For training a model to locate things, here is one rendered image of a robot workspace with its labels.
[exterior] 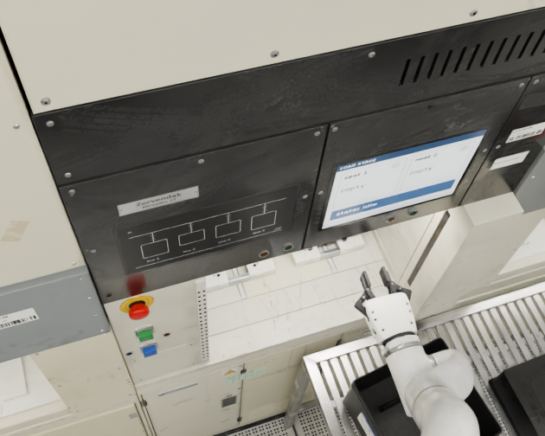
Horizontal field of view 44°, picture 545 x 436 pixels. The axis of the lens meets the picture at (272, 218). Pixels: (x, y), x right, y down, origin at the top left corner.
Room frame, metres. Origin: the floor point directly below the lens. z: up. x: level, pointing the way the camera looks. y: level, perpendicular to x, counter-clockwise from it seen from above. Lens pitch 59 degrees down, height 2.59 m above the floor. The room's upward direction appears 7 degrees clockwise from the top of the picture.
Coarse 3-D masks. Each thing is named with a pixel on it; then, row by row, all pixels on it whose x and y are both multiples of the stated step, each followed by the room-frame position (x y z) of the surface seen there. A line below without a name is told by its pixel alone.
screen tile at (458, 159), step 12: (420, 156) 0.72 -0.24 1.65; (432, 156) 0.73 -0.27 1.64; (444, 156) 0.74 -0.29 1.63; (456, 156) 0.75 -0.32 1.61; (408, 168) 0.71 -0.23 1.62; (444, 168) 0.75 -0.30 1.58; (456, 168) 0.76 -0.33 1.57; (408, 180) 0.72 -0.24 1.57; (420, 180) 0.73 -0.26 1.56; (432, 180) 0.74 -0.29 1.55
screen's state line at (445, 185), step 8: (440, 184) 0.75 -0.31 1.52; (448, 184) 0.76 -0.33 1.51; (408, 192) 0.72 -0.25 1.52; (416, 192) 0.73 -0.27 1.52; (424, 192) 0.74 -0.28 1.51; (432, 192) 0.75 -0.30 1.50; (376, 200) 0.70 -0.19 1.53; (384, 200) 0.70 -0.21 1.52; (392, 200) 0.71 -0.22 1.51; (400, 200) 0.72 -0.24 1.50; (344, 208) 0.67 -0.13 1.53; (352, 208) 0.68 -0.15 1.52; (360, 208) 0.68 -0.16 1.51; (368, 208) 0.69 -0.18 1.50; (336, 216) 0.66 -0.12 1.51; (344, 216) 0.67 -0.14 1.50
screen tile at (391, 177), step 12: (372, 168) 0.68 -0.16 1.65; (384, 168) 0.69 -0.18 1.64; (348, 180) 0.66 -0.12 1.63; (360, 180) 0.68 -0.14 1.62; (384, 180) 0.70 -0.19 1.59; (396, 180) 0.71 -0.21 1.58; (360, 192) 0.68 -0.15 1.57; (372, 192) 0.69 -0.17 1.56; (384, 192) 0.70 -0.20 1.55; (336, 204) 0.66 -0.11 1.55
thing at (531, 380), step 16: (512, 368) 0.65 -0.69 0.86; (528, 368) 0.66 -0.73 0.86; (544, 368) 0.66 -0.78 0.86; (496, 384) 0.63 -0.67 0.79; (512, 384) 0.61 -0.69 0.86; (528, 384) 0.61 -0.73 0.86; (544, 384) 0.62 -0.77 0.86; (512, 400) 0.58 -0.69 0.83; (528, 400) 0.57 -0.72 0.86; (544, 400) 0.58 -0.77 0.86; (512, 416) 0.55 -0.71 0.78; (528, 416) 0.53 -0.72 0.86; (544, 416) 0.53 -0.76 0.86; (528, 432) 0.50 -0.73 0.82; (544, 432) 0.49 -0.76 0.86
